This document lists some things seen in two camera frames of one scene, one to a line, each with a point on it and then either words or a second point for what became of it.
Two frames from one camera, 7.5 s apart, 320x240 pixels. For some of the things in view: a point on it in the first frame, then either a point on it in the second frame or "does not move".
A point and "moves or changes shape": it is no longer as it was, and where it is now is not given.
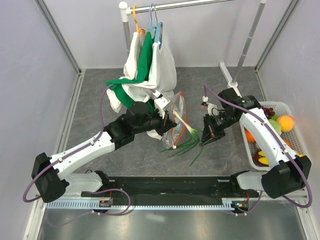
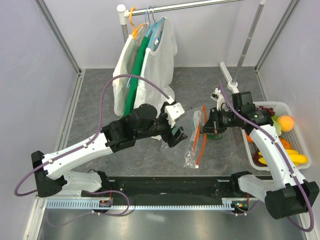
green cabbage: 275,124 does not move
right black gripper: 209,128 does not move
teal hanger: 159,31 → 155,26
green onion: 188,145 moves or changes shape
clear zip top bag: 171,138 moves or changes shape
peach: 286,122 does not move
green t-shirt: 142,75 → 129,105
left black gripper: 165,124 → 169,138
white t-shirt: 132,90 → 123,55
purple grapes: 269,112 does not move
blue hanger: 151,28 does not move
